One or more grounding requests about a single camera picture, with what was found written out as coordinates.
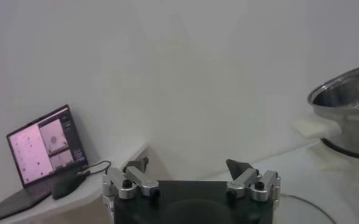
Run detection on cream electric cooker pot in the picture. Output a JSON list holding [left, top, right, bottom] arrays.
[[291, 118, 359, 189]]

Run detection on black computer mouse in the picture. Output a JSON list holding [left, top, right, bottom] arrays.
[[51, 173, 89, 200]]

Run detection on round glass pot lid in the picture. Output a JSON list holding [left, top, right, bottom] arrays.
[[273, 193, 337, 224]]

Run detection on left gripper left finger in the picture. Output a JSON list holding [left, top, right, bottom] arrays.
[[102, 156, 161, 200]]

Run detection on thin black looped cable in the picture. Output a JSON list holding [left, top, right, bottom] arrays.
[[75, 160, 112, 178]]

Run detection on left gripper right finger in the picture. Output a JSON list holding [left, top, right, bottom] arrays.
[[226, 158, 281, 202]]

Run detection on stainless steel steamer basket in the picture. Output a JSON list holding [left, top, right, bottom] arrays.
[[307, 62, 359, 159]]

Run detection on black open laptop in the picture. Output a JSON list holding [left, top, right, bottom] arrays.
[[0, 105, 89, 224]]

